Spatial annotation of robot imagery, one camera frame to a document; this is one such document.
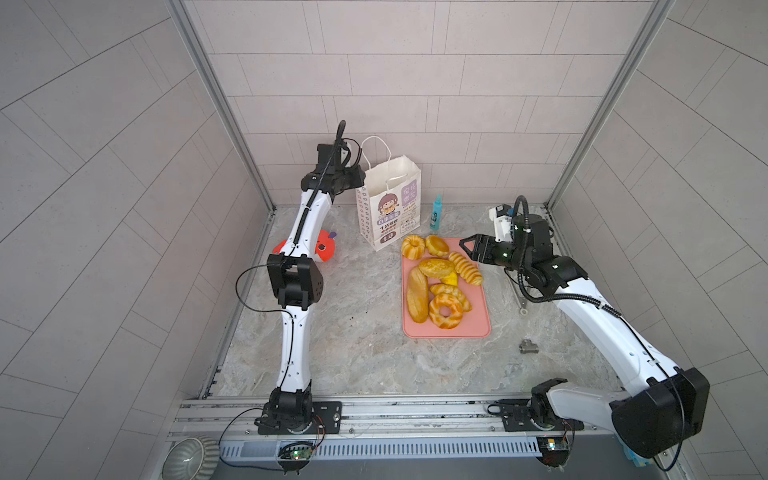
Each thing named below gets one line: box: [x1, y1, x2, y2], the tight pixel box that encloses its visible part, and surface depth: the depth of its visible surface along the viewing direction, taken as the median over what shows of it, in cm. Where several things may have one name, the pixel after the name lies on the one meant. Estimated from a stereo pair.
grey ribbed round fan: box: [162, 436, 220, 480], surface depth 64 cm
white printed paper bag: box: [356, 136, 421, 251], surface depth 96 cm
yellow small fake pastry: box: [440, 272, 458, 286], surface depth 94 cm
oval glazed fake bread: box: [418, 258, 455, 279], surface depth 93 cm
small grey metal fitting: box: [519, 339, 539, 354], surface depth 82 cm
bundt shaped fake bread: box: [402, 235, 425, 260], surface depth 101 cm
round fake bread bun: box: [425, 235, 450, 257], surface depth 101 cm
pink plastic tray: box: [402, 238, 492, 338], surface depth 88 cm
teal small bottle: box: [430, 194, 443, 231], surface depth 107 cm
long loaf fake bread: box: [406, 266, 429, 324], surface depth 91 cm
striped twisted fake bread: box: [448, 252, 483, 286], surface depth 95 cm
